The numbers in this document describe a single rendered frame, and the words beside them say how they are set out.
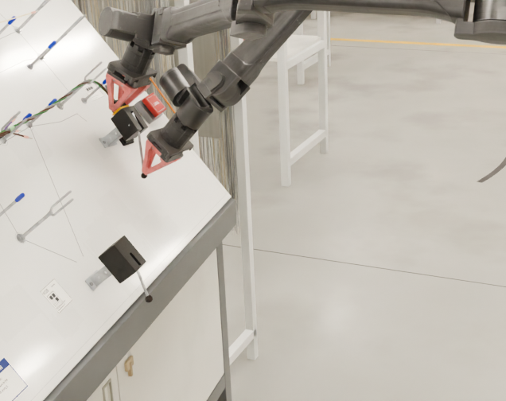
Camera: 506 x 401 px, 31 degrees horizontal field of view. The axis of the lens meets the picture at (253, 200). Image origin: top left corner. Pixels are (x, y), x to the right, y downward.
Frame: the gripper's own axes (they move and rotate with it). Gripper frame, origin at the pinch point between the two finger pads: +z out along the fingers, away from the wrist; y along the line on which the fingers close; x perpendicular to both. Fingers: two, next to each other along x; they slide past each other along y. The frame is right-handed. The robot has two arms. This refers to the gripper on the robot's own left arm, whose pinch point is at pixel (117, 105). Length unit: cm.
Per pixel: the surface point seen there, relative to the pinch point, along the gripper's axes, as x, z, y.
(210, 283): 30, 36, -23
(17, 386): 30, 21, 60
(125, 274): 28.2, 11.8, 32.3
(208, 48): -22, 10, -95
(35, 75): -15.5, 0.8, 7.9
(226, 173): -1, 44, -101
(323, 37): -46, 41, -311
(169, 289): 30.4, 22.9, 10.4
